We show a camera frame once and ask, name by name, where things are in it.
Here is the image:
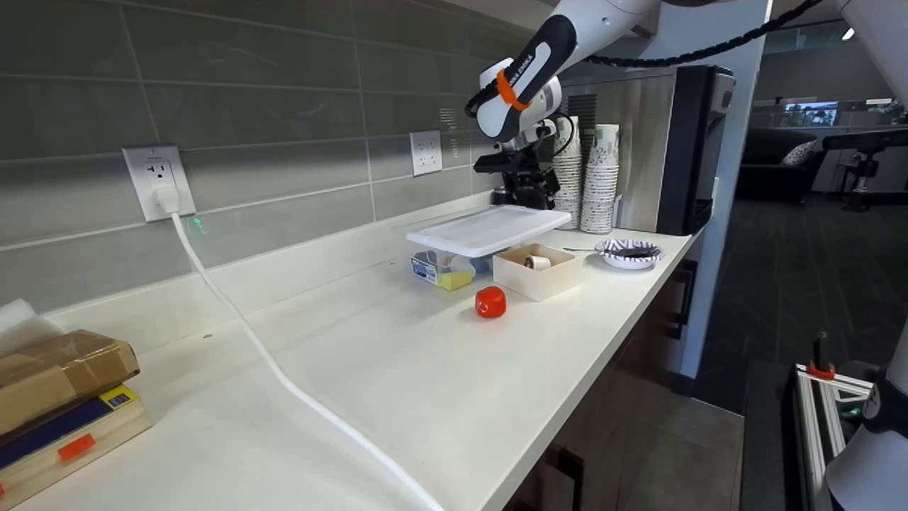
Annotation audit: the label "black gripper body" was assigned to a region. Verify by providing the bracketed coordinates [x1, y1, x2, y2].
[471, 139, 562, 200]

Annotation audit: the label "white plastic lid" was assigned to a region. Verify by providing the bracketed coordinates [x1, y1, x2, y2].
[404, 203, 576, 262]

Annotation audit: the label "red block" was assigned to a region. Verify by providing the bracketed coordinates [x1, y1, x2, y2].
[471, 285, 511, 324]

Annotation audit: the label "light wooden crate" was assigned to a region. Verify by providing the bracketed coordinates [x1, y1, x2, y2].
[492, 241, 587, 304]

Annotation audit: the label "stack of paper cups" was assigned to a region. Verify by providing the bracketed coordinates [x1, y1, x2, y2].
[579, 122, 624, 240]
[552, 113, 584, 230]

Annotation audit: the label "grey metal spoon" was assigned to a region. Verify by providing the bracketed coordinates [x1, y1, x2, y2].
[562, 241, 618, 258]

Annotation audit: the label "clear plastic container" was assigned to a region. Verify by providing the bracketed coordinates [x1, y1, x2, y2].
[406, 244, 496, 295]

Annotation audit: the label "pale yellow sponge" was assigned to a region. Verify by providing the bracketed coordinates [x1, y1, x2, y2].
[432, 268, 476, 294]

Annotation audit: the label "brown coffee beans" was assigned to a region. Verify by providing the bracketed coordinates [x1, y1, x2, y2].
[604, 240, 659, 265]

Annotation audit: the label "blue patterned paper plate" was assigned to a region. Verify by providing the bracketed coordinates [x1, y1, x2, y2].
[596, 237, 665, 277]

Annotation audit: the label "tall black appliance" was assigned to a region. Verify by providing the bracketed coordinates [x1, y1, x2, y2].
[657, 64, 738, 240]

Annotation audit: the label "brown cardboard box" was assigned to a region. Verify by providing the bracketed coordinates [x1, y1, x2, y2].
[0, 326, 142, 441]

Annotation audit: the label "flat box with blue label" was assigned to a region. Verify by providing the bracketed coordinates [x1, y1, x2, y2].
[0, 385, 157, 511]

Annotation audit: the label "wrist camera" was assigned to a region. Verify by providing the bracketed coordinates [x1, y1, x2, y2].
[508, 77, 567, 145]

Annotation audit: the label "white wall outlet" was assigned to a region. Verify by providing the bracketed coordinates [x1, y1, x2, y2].
[406, 129, 445, 180]
[119, 142, 200, 224]

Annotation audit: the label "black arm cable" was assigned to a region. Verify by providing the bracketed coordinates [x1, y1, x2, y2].
[584, 0, 828, 72]

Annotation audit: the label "white power cable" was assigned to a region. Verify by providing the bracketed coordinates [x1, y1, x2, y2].
[167, 209, 450, 511]

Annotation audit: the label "aluminium frame rail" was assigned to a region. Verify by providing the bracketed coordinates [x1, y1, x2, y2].
[790, 329, 885, 511]

